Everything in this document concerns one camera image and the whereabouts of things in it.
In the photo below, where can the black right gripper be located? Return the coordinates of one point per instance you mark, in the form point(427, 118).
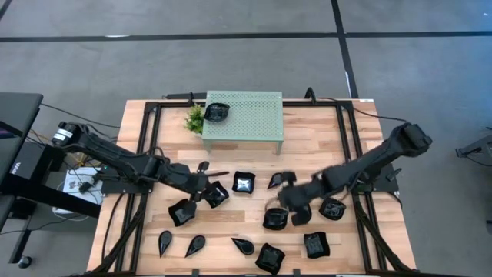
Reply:
point(303, 192)

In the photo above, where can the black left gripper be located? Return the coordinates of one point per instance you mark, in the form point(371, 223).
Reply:
point(196, 182)

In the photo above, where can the black teardrop mini plate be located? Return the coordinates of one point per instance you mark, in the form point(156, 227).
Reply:
point(197, 243)
point(274, 181)
point(246, 247)
point(309, 212)
point(165, 239)

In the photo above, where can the black square mini plate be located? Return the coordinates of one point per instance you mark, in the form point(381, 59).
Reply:
point(180, 213)
point(270, 259)
point(217, 196)
point(316, 245)
point(243, 182)

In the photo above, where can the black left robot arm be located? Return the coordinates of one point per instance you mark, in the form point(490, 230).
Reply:
point(115, 157)

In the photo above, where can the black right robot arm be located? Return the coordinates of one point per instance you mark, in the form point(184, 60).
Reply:
point(369, 163)

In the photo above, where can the green plant in white pot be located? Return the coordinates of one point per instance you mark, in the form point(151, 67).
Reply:
point(195, 120)

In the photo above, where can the black edge clamp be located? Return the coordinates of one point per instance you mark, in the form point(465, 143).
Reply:
point(296, 272)
point(195, 272)

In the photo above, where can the green perforated metal shelf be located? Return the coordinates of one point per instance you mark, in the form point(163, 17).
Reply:
point(253, 119)

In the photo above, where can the black power strip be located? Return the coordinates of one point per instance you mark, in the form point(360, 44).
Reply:
point(178, 95)

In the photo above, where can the white power box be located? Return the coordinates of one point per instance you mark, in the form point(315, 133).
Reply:
point(73, 184)

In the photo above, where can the black computer case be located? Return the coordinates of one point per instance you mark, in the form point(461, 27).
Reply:
point(30, 161)

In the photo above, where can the black caster wheel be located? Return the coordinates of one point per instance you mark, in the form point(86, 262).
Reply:
point(25, 262)

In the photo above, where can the black desk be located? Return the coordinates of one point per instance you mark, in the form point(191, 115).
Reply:
point(19, 111)

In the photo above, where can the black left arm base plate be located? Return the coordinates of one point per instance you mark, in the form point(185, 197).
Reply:
point(115, 186)

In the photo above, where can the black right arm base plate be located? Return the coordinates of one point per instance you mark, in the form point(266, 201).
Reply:
point(386, 184)

